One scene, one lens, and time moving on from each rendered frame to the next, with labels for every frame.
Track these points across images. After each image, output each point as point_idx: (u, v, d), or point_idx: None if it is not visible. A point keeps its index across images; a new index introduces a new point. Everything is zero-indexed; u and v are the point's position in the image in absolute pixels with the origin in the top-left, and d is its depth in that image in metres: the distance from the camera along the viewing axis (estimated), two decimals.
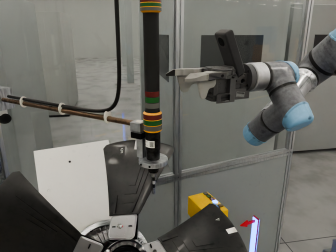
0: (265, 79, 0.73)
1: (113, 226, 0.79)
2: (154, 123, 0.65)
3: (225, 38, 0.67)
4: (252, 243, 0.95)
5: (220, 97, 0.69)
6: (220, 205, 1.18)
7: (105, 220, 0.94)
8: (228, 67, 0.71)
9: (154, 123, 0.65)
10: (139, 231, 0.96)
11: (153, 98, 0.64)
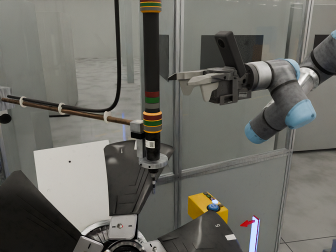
0: (267, 78, 0.73)
1: (150, 244, 0.80)
2: (154, 123, 0.65)
3: (225, 39, 0.67)
4: (252, 243, 0.95)
5: (223, 98, 0.69)
6: (220, 205, 1.18)
7: (105, 220, 0.94)
8: (230, 68, 0.71)
9: (154, 123, 0.65)
10: (139, 231, 0.96)
11: (153, 98, 0.64)
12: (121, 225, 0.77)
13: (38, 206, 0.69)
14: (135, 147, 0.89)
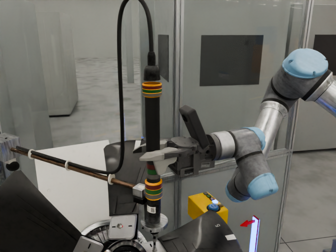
0: (230, 151, 0.75)
1: (150, 244, 0.80)
2: (155, 192, 0.70)
3: (187, 116, 0.68)
4: (252, 243, 0.95)
5: (183, 172, 0.71)
6: (220, 205, 1.18)
7: (105, 220, 0.94)
8: (193, 140, 0.72)
9: (155, 192, 0.70)
10: (139, 231, 0.96)
11: (154, 170, 0.69)
12: (121, 225, 0.77)
13: (38, 206, 0.69)
14: (135, 147, 0.89)
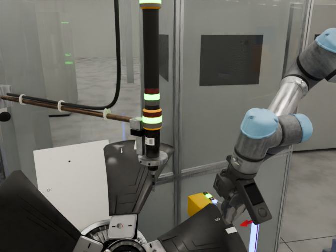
0: None
1: (150, 244, 0.80)
2: (154, 121, 0.65)
3: None
4: (252, 243, 0.95)
5: None
6: None
7: (105, 220, 0.94)
8: None
9: (154, 120, 0.65)
10: (139, 231, 0.96)
11: (153, 95, 0.63)
12: (121, 225, 0.77)
13: (38, 206, 0.69)
14: (135, 147, 0.89)
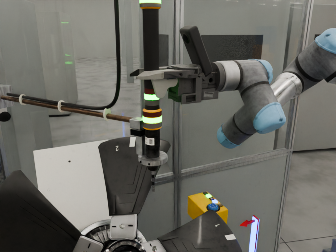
0: (235, 79, 0.69)
1: None
2: (154, 121, 0.65)
3: (189, 35, 0.63)
4: (252, 243, 0.95)
5: (185, 97, 0.65)
6: (220, 205, 1.18)
7: (105, 220, 0.94)
8: (195, 66, 0.67)
9: (154, 120, 0.65)
10: (139, 231, 0.96)
11: (153, 95, 0.63)
12: (156, 250, 0.77)
13: (149, 169, 0.82)
14: (227, 236, 0.87)
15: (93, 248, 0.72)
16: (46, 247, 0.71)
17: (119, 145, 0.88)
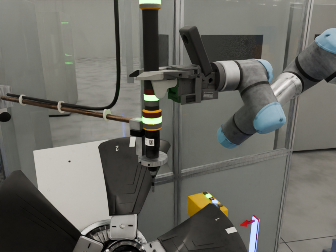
0: (235, 79, 0.69)
1: None
2: (154, 121, 0.65)
3: (188, 35, 0.63)
4: (252, 243, 0.95)
5: (184, 98, 0.65)
6: (220, 205, 1.18)
7: (105, 220, 0.94)
8: (194, 66, 0.67)
9: (154, 121, 0.65)
10: (139, 231, 0.96)
11: (153, 95, 0.63)
12: None
13: None
14: (228, 229, 0.87)
15: (93, 248, 0.72)
16: (46, 247, 0.71)
17: (119, 145, 0.88)
